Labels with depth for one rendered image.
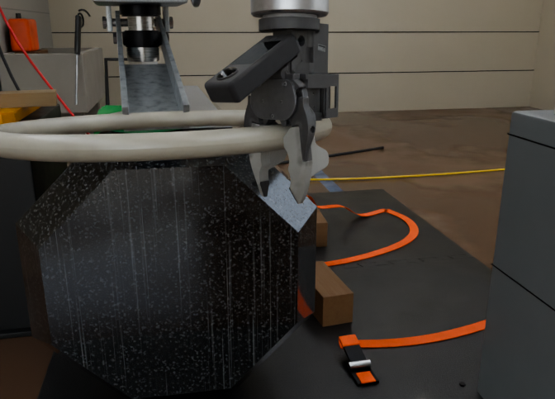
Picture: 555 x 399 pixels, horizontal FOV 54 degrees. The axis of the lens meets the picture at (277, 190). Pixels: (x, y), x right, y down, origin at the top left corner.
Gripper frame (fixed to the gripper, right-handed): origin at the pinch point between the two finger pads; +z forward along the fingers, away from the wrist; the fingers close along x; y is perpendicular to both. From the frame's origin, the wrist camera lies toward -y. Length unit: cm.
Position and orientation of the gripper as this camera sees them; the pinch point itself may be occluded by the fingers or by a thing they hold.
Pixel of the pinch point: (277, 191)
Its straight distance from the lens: 65.6
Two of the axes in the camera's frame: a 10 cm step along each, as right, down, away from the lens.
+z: 0.0, 9.8, 2.1
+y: 6.9, -1.5, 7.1
